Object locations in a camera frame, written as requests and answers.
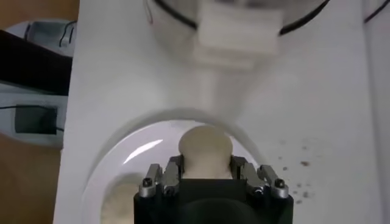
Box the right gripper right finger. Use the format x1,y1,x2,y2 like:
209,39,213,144
230,154,290,200

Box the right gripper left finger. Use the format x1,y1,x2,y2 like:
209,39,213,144
138,154,186,199

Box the white steamed baozi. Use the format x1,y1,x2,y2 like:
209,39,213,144
100,173,144,224
178,125,234,180

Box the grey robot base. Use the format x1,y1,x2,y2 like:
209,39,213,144
0,19,77,149

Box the white round plate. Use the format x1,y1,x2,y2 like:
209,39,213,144
79,117,266,224

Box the scattered dark crumbs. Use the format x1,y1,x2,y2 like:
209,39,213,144
277,138,321,205

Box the white electric pot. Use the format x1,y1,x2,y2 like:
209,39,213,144
145,0,333,72

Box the black pot power cord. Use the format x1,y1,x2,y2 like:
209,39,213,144
364,0,390,24

